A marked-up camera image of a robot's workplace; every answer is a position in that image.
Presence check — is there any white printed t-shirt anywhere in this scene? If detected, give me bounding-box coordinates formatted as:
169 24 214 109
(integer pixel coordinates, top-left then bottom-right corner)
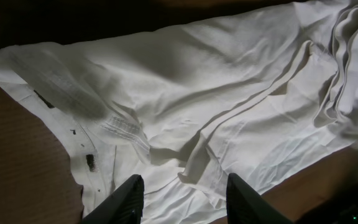
0 1 358 223

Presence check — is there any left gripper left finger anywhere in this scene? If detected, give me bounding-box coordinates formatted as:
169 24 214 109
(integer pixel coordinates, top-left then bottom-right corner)
81 174 144 224

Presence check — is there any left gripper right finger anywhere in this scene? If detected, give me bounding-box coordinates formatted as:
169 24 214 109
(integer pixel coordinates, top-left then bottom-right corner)
226 173 293 224

